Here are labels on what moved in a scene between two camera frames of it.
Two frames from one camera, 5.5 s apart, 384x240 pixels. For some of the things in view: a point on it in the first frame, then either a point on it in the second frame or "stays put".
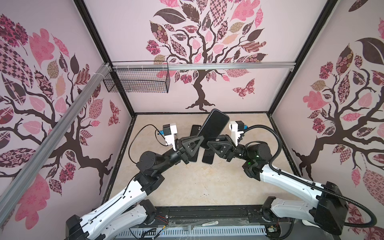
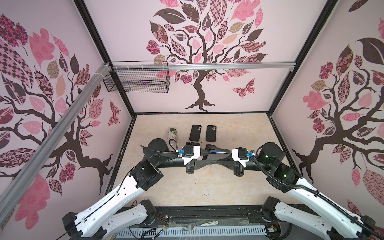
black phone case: (195, 130) stays put
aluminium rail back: (205, 66) stays put
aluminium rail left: (18, 179) stays put
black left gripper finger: (192, 145) to (200, 163)
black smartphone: (213, 127) to (216, 155)
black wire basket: (138, 77) stays put
